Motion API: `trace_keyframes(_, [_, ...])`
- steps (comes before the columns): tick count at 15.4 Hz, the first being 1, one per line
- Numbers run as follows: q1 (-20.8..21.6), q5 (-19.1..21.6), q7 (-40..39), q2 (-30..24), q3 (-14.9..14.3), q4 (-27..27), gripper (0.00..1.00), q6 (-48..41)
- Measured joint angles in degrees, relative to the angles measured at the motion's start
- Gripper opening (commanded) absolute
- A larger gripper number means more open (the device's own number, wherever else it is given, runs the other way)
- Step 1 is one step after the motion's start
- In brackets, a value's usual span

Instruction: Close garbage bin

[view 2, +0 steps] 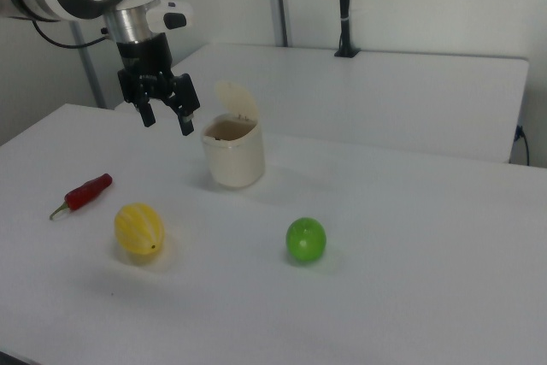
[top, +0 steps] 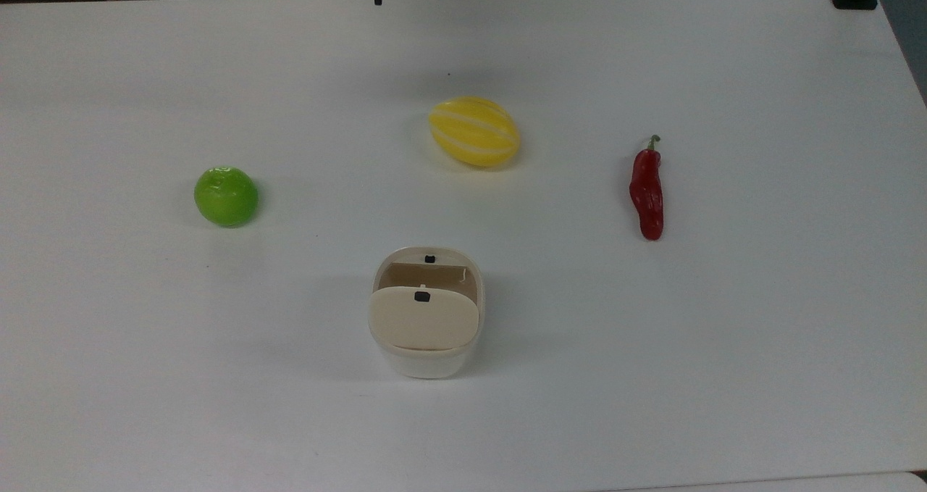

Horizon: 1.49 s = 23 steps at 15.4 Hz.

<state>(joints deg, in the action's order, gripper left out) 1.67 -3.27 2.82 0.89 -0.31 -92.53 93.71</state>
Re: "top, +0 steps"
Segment beige swing bin lid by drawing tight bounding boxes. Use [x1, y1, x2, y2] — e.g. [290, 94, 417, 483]
[369, 285, 480, 351]

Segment green toy apple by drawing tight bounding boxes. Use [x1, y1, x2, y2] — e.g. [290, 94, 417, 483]
[193, 167, 259, 228]

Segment red toy chili pepper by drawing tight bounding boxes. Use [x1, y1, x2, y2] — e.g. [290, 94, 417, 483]
[629, 135, 665, 241]

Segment yellow striped toy melon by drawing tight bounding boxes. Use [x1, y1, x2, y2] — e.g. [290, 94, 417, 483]
[428, 96, 521, 168]

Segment cream desktop garbage bin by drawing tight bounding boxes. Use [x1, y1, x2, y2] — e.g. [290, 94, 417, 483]
[368, 246, 486, 380]

